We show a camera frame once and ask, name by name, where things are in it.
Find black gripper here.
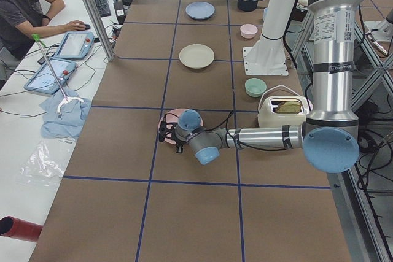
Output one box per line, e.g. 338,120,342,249
159,114,184,153

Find blue teach pendant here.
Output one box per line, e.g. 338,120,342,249
54,31,95,60
23,58,77,94

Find grey aluminium frame post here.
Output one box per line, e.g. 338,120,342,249
82,0,114,61

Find pink bowl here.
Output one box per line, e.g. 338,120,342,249
240,23,259,39

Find light blue cloth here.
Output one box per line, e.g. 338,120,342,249
39,91,91,139

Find toast slices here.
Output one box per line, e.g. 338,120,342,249
274,101,302,114

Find light blue cup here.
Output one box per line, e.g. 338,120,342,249
263,7,268,22

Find pink plate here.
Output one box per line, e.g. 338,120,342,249
158,109,205,146

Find seated person in grey shirt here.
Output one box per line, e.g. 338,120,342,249
0,0,84,60

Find black keyboard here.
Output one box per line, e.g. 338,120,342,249
94,0,111,17

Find grabber stick with green handle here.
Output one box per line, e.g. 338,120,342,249
32,33,85,117

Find blue teach pendant far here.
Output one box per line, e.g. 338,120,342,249
54,31,95,60

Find red tube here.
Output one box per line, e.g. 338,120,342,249
1,216,43,242

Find cream toaster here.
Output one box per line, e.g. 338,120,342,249
257,85,313,128

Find blue teach pendant near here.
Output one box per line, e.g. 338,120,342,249
23,58,77,94

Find black computer mouse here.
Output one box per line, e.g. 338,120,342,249
77,24,90,31

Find blue plate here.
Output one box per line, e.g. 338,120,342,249
185,1,216,20

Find black box with label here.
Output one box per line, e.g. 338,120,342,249
113,0,126,25

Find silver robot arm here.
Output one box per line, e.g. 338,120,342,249
158,0,363,173

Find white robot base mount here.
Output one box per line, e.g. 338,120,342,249
243,0,297,76

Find clear plastic bag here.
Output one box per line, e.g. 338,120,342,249
15,138,76,189

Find cream plate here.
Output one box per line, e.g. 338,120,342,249
179,44,215,69

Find green bowl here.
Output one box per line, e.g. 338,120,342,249
244,77,267,98

